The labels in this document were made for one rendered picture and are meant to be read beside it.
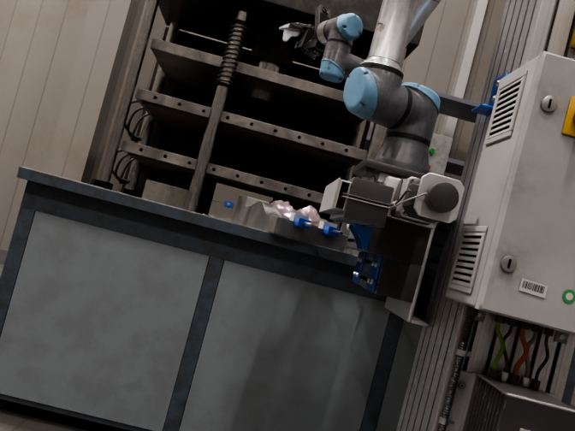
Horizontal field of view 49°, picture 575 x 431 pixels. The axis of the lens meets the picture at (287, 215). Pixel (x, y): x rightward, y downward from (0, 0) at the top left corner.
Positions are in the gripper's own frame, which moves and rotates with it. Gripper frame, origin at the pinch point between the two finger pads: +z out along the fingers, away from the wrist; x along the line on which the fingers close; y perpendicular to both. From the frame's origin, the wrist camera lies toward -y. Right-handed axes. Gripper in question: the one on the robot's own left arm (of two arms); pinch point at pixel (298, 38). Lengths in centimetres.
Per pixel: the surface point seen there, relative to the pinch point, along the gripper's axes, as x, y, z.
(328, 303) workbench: 41, 79, -13
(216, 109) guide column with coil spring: 10, 16, 83
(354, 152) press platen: 73, 9, 59
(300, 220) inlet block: 18, 58, -16
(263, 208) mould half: 14, 57, 4
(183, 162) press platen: 8, 44, 91
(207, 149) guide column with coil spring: 13, 35, 82
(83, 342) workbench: -22, 120, 18
